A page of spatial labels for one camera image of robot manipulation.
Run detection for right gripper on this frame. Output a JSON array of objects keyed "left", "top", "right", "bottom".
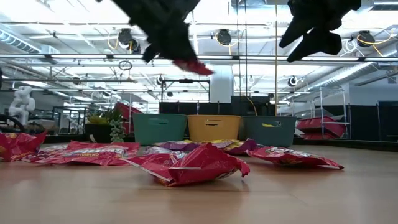
[{"left": 279, "top": 0, "right": 362, "bottom": 63}]

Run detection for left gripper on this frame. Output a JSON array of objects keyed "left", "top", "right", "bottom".
[{"left": 110, "top": 0, "right": 201, "bottom": 65}]

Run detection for red Skittles candy pack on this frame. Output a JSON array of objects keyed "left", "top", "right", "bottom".
[
  {"left": 247, "top": 146, "right": 345, "bottom": 170},
  {"left": 0, "top": 130, "right": 48, "bottom": 162},
  {"left": 67, "top": 140, "right": 141, "bottom": 152},
  {"left": 124, "top": 142, "right": 251, "bottom": 187},
  {"left": 23, "top": 144, "right": 139, "bottom": 166},
  {"left": 172, "top": 58, "right": 215, "bottom": 76}
]

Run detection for light teal plastic bin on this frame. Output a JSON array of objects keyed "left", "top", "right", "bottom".
[{"left": 132, "top": 113, "right": 188, "bottom": 146}]

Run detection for purple Skittles candy pack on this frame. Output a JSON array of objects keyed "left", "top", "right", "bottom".
[
  {"left": 155, "top": 139, "right": 203, "bottom": 152},
  {"left": 229, "top": 138, "right": 259, "bottom": 156},
  {"left": 144, "top": 145, "right": 187, "bottom": 156}
]

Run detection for dark teal plastic bin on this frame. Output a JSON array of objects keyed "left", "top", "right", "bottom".
[{"left": 241, "top": 115, "right": 298, "bottom": 148}]

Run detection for yellow candy pack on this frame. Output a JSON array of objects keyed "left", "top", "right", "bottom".
[{"left": 217, "top": 139, "right": 246, "bottom": 152}]

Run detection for black metal gantry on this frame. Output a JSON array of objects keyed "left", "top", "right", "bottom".
[{"left": 160, "top": 79, "right": 211, "bottom": 103}]

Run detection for black equipment case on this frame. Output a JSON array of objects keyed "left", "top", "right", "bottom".
[{"left": 159, "top": 95, "right": 271, "bottom": 116}]

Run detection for red storage bin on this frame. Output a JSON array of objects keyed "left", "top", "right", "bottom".
[{"left": 113, "top": 101, "right": 144, "bottom": 136}]

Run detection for red stacked storage bins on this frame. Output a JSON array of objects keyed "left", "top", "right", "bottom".
[{"left": 295, "top": 115, "right": 346, "bottom": 141}]

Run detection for orange plastic bin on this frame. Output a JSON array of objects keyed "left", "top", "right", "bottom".
[{"left": 187, "top": 114, "right": 242, "bottom": 143}]

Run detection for black room divider panel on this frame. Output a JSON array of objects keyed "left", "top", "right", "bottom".
[{"left": 348, "top": 101, "right": 398, "bottom": 142}]

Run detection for potted succulent plant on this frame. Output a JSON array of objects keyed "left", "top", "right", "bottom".
[{"left": 84, "top": 107, "right": 127, "bottom": 144}]

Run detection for yellow cable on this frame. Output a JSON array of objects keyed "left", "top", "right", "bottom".
[{"left": 245, "top": 0, "right": 279, "bottom": 116}]

